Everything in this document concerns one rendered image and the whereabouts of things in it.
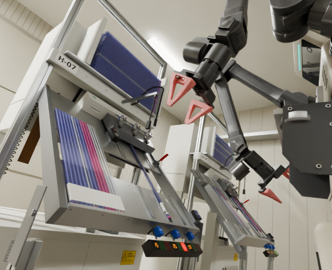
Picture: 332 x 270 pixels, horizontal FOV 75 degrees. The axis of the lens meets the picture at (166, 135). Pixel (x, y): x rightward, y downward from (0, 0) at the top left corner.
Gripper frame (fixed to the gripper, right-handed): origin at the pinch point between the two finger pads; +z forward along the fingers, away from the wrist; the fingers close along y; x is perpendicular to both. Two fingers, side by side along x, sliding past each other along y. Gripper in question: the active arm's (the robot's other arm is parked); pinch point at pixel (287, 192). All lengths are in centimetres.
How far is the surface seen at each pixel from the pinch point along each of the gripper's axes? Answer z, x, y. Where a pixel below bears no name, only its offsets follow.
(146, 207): -32, -4, 43
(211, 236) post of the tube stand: 3, -50, 31
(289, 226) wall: 117, -244, -62
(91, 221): -39, 20, 54
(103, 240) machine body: -36, -21, 68
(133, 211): -34, 5, 46
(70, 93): -109, -28, 36
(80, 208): -43, 26, 52
